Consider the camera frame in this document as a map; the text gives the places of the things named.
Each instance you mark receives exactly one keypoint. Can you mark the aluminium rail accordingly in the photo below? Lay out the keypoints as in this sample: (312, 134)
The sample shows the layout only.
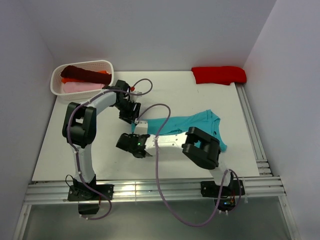
(257, 146)
(54, 193)

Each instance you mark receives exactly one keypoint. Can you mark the white plastic basket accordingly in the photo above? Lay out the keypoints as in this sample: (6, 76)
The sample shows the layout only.
(56, 85)

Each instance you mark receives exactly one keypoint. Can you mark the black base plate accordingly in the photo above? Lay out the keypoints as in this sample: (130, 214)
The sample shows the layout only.
(228, 202)
(89, 201)

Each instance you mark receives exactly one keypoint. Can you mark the red folded t shirt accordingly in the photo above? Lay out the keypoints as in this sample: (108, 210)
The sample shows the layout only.
(222, 75)

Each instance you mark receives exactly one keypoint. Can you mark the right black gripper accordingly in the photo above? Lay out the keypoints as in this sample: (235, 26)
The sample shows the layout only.
(137, 136)

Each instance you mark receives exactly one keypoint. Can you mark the teal t shirt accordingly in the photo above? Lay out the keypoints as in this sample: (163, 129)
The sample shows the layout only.
(190, 122)

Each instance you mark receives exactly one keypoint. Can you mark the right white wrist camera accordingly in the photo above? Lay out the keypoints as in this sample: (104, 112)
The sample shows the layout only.
(141, 128)

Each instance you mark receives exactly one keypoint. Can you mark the pink rolled shirt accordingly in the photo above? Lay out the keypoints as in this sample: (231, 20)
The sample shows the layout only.
(77, 87)

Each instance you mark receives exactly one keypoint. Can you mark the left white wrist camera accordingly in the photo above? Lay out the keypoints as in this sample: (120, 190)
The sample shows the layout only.
(135, 94)

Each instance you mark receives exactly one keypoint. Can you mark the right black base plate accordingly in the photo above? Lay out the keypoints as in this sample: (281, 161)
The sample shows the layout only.
(228, 202)

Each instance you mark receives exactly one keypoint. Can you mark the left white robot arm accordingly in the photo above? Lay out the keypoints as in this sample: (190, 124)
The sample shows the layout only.
(80, 127)

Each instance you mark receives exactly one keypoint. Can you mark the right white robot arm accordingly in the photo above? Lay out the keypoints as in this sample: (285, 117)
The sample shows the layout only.
(195, 145)

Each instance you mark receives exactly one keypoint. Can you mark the aluminium right side rail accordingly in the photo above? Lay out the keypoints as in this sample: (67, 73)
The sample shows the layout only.
(257, 146)

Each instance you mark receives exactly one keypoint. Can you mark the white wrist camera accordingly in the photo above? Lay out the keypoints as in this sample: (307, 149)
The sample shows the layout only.
(135, 94)
(141, 128)

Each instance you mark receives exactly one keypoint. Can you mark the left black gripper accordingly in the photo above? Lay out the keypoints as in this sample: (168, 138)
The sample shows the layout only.
(131, 115)

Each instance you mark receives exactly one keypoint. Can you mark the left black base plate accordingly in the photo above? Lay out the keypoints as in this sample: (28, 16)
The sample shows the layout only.
(89, 201)

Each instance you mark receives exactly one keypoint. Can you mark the orange rolled shirt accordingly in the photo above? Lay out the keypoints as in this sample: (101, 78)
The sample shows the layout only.
(66, 80)

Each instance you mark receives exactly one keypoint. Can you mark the aluminium front rail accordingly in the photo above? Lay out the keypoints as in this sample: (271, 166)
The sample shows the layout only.
(54, 193)

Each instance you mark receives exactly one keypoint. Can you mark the dark red rolled shirt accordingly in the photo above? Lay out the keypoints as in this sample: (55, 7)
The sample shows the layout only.
(87, 76)

